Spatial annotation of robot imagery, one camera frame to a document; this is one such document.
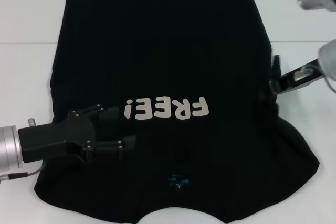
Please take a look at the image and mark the left gripper cable with plug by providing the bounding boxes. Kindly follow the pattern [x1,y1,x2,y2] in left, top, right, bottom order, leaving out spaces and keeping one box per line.
[0,166,47,183]

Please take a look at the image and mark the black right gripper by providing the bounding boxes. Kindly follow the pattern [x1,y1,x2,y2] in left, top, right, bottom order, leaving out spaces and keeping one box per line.
[262,55,326,109]

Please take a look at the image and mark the black shirt with FREE print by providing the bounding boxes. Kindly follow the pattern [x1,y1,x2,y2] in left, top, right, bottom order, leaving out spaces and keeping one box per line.
[34,0,320,224]

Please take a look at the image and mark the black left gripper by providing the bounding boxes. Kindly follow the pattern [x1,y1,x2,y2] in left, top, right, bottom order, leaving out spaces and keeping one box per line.
[17,104,137,163]

